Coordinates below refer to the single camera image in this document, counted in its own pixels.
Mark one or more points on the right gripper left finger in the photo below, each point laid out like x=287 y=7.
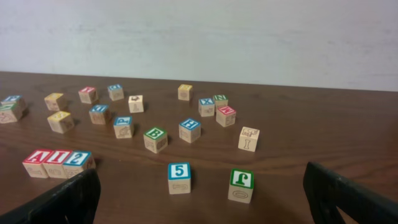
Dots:
x=73 y=201

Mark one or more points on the red I block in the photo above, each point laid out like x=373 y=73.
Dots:
x=54 y=163

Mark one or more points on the blue p block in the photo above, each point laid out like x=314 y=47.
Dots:
x=15 y=99
x=123 y=127

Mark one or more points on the white block right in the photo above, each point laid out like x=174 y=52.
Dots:
x=248 y=139

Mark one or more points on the white picture block centre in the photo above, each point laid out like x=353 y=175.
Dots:
x=136 y=104

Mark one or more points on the blue 2 block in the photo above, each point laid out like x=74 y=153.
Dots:
x=77 y=162

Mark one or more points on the green N block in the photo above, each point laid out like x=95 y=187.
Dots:
x=220 y=101

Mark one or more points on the yellow block top centre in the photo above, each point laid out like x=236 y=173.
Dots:
x=56 y=101

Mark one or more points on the blue H block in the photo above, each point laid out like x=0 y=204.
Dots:
x=189 y=130

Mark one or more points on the red A block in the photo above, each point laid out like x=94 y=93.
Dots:
x=34 y=163

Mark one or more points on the green V block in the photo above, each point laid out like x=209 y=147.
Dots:
x=10 y=113

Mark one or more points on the yellow block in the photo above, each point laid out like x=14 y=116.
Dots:
x=185 y=92
x=56 y=101
x=61 y=122

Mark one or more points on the blue D block top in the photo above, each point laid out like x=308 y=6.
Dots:
x=116 y=92

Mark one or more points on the blue D block middle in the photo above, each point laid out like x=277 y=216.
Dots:
x=100 y=114

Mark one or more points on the red Y block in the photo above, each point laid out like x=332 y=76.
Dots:
x=88 y=95

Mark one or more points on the blue d block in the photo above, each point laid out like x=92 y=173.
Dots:
x=116 y=92
x=100 y=114

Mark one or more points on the blue 5 block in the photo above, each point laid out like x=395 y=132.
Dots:
x=179 y=178

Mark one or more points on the green J block right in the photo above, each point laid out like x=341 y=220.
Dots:
x=241 y=185

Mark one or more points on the blue P block centre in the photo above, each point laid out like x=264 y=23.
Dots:
x=123 y=127

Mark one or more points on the green B block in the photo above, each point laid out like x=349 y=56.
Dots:
x=155 y=139

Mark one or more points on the yellow block top right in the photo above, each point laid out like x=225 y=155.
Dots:
x=185 y=92

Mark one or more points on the blue X block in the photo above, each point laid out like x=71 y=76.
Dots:
x=206 y=107

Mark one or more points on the red M block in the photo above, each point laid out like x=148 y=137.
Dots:
x=225 y=116

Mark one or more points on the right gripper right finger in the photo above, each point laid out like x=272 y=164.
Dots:
x=328 y=192

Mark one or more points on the blue P block left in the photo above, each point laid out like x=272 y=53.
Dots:
x=15 y=99

